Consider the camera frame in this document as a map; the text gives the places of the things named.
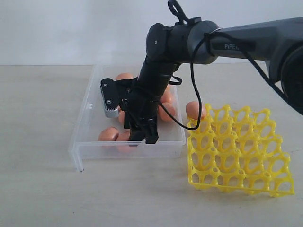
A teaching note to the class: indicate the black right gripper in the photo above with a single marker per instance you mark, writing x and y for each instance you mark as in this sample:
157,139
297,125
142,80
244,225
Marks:
139,100

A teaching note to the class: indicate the clear plastic storage box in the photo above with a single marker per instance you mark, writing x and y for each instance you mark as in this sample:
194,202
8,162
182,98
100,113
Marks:
92,121

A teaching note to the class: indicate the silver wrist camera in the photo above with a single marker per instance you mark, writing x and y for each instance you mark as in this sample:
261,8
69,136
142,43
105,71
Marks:
110,97

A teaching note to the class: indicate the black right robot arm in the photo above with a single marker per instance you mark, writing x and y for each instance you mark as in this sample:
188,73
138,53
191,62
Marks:
278,43

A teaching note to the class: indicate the yellow plastic egg tray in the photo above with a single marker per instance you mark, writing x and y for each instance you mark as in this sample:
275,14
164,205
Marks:
238,150

